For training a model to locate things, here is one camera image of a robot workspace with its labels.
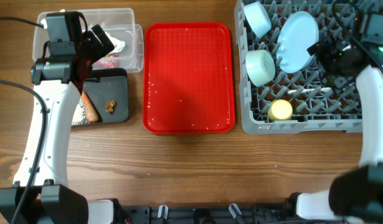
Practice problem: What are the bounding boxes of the red snack wrapper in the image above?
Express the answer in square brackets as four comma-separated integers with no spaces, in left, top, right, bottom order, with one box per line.
[93,54,118,68]

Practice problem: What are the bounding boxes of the white tissue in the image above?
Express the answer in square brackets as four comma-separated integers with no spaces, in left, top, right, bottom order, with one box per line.
[105,32,126,54]

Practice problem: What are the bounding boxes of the white plastic spoon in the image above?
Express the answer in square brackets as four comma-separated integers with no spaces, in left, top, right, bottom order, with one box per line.
[287,87,331,95]

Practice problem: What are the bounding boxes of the light blue plate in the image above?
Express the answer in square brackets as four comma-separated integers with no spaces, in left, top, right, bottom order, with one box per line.
[276,11,319,73]

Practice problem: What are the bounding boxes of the brown food scrap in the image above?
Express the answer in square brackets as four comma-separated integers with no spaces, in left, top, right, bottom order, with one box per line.
[105,100,116,114]

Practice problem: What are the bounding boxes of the orange carrot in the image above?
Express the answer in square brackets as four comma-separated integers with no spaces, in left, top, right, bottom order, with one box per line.
[81,91,98,123]

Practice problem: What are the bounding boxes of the yellow plastic cup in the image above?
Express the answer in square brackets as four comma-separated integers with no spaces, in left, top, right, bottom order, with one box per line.
[267,99,293,121]

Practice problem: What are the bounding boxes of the mint green bowl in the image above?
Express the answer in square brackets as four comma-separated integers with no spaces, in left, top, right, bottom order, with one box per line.
[245,50,276,86]

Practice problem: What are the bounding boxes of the light blue rice bowl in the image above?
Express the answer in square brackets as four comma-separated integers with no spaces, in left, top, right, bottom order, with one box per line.
[244,2,272,39]

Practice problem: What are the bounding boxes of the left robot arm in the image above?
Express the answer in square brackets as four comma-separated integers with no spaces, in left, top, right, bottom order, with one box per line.
[0,11,125,223]

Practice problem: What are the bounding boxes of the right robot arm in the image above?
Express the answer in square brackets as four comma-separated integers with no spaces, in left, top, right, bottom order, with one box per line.
[294,12,383,223]

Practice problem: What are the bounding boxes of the grey dishwasher rack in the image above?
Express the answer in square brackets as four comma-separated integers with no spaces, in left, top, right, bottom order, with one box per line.
[234,1,383,134]

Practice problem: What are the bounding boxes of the clear plastic bin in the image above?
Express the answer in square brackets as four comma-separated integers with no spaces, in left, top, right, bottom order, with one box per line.
[32,7,144,75]

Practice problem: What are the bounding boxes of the black plastic bin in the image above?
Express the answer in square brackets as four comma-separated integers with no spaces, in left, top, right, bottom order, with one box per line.
[78,68,129,126]

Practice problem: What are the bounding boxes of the red serving tray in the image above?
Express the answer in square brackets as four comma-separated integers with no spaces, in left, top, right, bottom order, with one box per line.
[143,22,235,134]

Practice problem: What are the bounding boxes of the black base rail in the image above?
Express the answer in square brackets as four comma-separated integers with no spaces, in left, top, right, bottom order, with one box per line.
[117,203,303,224]

